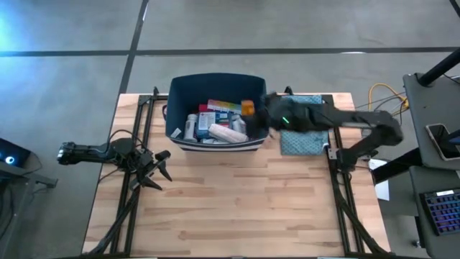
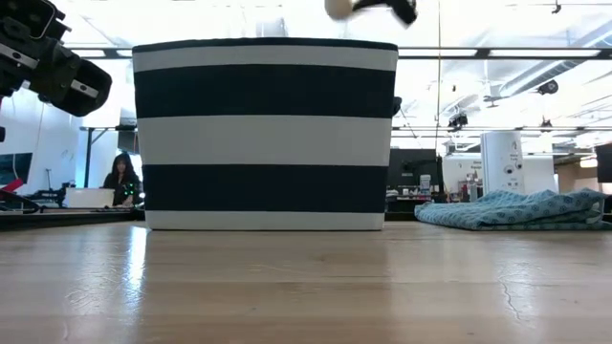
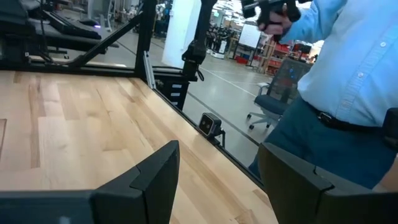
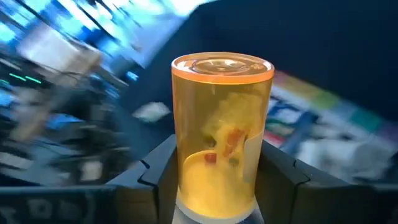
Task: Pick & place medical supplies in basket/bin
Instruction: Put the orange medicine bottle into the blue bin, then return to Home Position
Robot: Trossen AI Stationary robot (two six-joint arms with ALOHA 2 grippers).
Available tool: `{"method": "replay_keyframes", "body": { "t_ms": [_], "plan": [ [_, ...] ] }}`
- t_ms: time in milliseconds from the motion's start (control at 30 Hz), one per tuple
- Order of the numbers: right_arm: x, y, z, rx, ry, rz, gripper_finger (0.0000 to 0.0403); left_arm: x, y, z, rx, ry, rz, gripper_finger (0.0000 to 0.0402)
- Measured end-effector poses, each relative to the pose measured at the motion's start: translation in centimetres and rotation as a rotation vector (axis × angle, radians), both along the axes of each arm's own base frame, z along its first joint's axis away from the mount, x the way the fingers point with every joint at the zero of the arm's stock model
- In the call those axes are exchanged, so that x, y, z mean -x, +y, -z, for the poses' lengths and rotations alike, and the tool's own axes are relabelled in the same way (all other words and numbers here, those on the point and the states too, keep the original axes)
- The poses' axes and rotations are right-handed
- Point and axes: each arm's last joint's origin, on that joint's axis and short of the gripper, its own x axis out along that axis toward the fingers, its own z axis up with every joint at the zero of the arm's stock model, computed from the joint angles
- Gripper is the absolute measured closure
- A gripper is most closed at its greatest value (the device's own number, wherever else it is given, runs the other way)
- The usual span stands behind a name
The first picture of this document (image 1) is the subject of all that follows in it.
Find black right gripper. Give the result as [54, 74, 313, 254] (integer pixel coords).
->
[247, 92, 299, 140]

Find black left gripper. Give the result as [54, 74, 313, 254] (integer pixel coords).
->
[129, 153, 173, 191]

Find white bottle blue label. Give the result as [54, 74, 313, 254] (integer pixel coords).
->
[231, 114, 247, 135]

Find beige elastic bandage roll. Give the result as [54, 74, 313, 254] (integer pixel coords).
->
[208, 123, 250, 144]

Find multicolour weekly pill organizer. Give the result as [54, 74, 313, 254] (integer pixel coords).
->
[207, 99, 243, 116]

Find blue first aid kit box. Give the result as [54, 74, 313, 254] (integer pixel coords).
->
[196, 110, 231, 140]

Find navy white striped fabric basket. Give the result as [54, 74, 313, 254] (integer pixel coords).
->
[163, 72, 270, 153]

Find large white labelled bottle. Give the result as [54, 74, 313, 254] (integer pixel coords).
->
[183, 113, 199, 142]

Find blue patterned cloth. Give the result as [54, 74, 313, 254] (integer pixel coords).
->
[279, 94, 330, 157]

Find white paper sheet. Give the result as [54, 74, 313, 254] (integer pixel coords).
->
[368, 158, 391, 201]

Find black desk beam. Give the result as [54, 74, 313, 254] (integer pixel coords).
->
[369, 147, 426, 185]

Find black device blue light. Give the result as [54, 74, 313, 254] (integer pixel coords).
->
[0, 138, 32, 168]

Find smartphone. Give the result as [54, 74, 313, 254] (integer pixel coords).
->
[425, 123, 460, 162]

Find black pole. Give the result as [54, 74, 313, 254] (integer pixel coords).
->
[418, 47, 460, 86]

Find dark grey keyboard desk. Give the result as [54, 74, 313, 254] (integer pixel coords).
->
[408, 165, 460, 259]

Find backlit black keyboard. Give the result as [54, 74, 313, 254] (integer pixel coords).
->
[419, 188, 460, 237]

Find yellow cable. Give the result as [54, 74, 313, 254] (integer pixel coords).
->
[367, 83, 410, 116]

